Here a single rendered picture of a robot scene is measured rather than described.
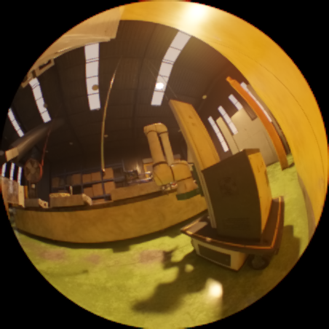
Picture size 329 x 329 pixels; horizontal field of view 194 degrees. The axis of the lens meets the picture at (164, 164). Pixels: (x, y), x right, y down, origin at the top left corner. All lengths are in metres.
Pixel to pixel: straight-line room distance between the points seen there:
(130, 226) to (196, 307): 1.52
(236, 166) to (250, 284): 0.80
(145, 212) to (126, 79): 9.25
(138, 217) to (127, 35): 9.45
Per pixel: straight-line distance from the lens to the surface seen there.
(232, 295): 0.84
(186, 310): 0.83
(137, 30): 8.80
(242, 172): 0.52
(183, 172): 0.84
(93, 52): 9.41
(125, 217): 1.77
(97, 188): 11.42
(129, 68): 9.36
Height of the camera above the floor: 0.78
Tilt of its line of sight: 15 degrees up
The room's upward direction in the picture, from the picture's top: 16 degrees counter-clockwise
